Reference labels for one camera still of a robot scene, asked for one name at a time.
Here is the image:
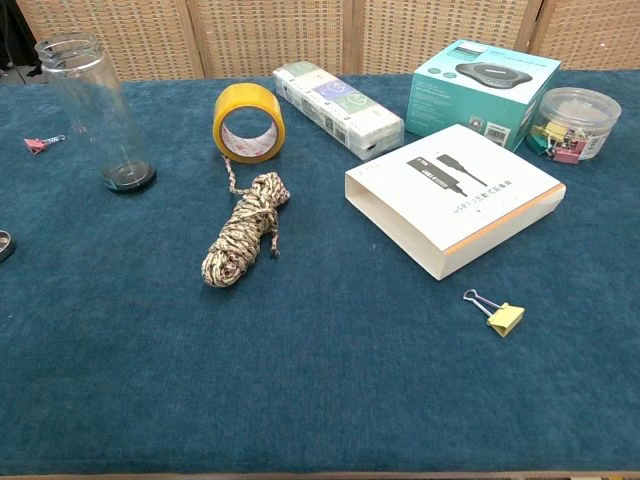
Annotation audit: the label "clear glass jar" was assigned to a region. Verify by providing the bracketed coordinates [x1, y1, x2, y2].
[33, 32, 159, 197]

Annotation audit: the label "long tissue pack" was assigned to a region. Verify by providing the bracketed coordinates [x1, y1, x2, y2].
[272, 60, 405, 162]

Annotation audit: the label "blue felt table mat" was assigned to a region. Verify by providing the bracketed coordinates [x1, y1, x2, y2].
[0, 69, 640, 476]

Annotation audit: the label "flat white product box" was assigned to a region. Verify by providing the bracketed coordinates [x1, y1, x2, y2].
[343, 123, 568, 282]

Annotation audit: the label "yellow packing tape roll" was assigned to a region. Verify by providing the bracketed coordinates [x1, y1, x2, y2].
[213, 83, 288, 165]

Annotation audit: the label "teal speakerphone box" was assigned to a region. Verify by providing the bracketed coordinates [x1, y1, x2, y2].
[404, 38, 563, 153]

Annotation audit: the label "yellow binder clip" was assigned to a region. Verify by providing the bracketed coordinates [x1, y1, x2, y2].
[462, 288, 526, 338]

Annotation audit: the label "wicker folding screen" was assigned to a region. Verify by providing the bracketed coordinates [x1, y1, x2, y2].
[14, 0, 640, 81]

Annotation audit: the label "clear jar of binder clips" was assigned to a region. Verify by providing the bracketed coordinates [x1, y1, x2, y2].
[524, 87, 623, 162]

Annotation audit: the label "pink binder clip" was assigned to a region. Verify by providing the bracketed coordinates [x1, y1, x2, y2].
[23, 133, 67, 157]

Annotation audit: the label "beige braided rope bundle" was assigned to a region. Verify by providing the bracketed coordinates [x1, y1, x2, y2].
[200, 154, 292, 289]

